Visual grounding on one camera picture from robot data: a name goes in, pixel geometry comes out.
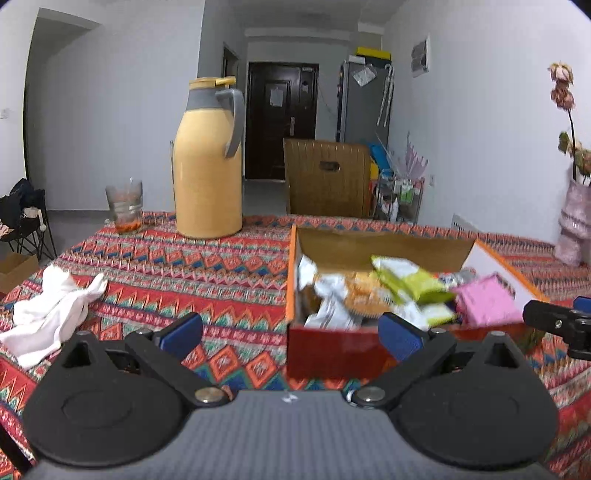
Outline white lime-edged snack packet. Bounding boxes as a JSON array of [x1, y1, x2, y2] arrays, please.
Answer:
[[401, 302, 458, 330]]

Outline pink ceramic vase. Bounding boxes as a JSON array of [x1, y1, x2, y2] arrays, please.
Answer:
[[554, 179, 591, 268]]

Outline yellow-green long snack packet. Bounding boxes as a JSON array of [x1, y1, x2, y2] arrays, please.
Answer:
[[371, 256, 456, 306]]

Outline small cardboard box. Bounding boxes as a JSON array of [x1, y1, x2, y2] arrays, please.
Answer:
[[0, 252, 40, 296]]

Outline pink snack packet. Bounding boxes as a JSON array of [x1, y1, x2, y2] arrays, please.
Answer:
[[452, 273, 525, 326]]

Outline yellow thermos jug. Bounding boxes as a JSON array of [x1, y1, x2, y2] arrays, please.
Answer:
[[172, 76, 246, 240]]

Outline red cardboard box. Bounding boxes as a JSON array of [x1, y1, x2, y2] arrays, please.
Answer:
[[285, 224, 550, 382]]

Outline wooden chair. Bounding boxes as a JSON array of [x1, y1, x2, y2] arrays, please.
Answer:
[[283, 137, 373, 218]]

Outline patterned tablecloth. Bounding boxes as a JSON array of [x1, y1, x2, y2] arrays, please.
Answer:
[[0, 211, 591, 480]]

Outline dried pink roses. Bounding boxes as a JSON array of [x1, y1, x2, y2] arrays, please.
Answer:
[[549, 62, 591, 186]]

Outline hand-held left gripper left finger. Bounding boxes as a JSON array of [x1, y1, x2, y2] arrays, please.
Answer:
[[41, 311, 232, 409]]

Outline dark door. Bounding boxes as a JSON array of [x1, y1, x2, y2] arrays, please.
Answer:
[[245, 62, 320, 182]]

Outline blue plastic item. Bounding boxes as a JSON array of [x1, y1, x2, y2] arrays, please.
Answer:
[[368, 143, 393, 179]]

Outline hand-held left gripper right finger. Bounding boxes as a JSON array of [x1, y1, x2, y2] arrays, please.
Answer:
[[342, 311, 543, 410]]

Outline pink translucent decoration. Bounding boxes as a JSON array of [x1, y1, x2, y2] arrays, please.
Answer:
[[399, 131, 430, 179]]

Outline silver snack packet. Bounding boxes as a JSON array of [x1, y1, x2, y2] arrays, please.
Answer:
[[438, 270, 476, 285]]

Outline black folding chair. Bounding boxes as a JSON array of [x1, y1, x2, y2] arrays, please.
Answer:
[[0, 178, 59, 262]]

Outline grey refrigerator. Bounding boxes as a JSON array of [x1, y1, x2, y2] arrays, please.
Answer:
[[336, 59, 393, 147]]

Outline wire rack trolley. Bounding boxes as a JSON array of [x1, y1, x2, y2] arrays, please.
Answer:
[[372, 178, 425, 225]]

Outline white folded umbrella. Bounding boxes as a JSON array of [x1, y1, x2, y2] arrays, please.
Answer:
[[376, 65, 396, 128]]

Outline glass cup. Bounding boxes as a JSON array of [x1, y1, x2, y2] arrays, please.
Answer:
[[105, 179, 144, 236]]

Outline yellow black box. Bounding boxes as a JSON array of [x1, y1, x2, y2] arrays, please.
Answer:
[[355, 46, 393, 62]]

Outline white cloth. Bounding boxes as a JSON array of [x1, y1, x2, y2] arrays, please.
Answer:
[[0, 265, 110, 369]]

